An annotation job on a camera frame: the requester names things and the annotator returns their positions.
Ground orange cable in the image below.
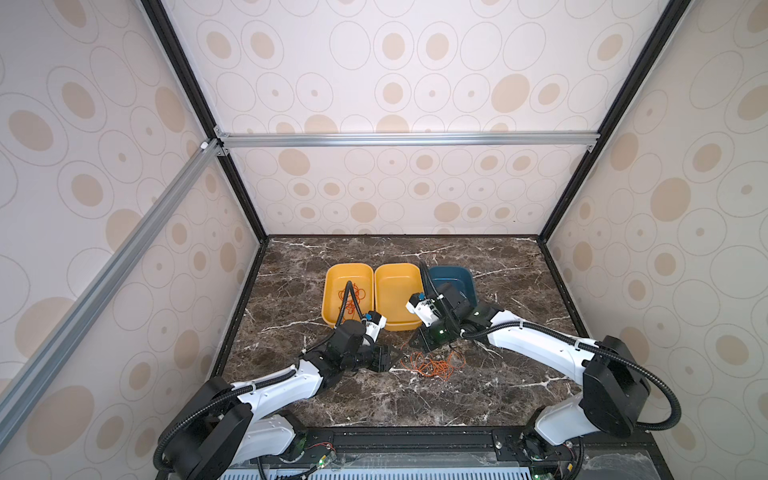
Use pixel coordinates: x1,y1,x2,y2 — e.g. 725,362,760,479
403,350,468,382

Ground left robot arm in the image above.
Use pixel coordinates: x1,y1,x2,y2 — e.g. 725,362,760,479
152,311,398,479

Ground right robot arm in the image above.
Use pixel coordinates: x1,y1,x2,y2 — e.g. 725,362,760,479
406,285,682,456

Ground teal plastic tray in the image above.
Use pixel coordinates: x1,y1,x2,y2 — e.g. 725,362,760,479
429,265,478,308

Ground middle yellow plastic tray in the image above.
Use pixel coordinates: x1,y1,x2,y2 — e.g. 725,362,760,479
374,263,423,332

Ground yellow plastic tray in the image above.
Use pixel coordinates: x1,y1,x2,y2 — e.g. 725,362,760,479
374,263,423,332
321,263,374,327

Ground left yellow plastic tray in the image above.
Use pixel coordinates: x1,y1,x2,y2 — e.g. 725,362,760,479
321,263,374,327

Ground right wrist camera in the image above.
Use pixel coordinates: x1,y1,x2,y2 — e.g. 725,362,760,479
406,293,442,327

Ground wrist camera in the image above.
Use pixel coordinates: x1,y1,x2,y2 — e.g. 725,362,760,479
406,293,442,327
362,311,387,346

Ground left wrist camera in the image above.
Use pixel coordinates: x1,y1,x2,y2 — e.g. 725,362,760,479
362,311,387,346

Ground left arm black hose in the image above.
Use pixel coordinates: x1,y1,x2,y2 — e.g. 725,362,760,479
152,279,365,472

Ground arm black hose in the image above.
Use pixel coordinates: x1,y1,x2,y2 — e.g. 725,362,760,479
152,279,365,472
417,257,683,432

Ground right arm black hose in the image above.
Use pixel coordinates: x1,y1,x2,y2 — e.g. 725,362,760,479
417,257,683,432

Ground back aluminium rail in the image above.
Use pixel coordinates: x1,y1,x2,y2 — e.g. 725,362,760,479
220,131,600,149

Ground aluminium rail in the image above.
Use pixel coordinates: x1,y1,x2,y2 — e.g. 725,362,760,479
1,138,222,448
220,131,600,149

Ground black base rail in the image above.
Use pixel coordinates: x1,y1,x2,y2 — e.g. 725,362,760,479
155,423,673,480

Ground left aluminium rail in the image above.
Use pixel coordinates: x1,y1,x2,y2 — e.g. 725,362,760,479
1,138,222,448

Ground right black corner post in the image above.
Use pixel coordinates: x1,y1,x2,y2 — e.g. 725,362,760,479
538,0,692,244

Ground black corner post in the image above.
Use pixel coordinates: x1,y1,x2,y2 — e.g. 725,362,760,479
538,0,692,244
139,0,269,244

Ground left black corner post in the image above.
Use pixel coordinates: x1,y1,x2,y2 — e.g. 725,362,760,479
139,0,269,244

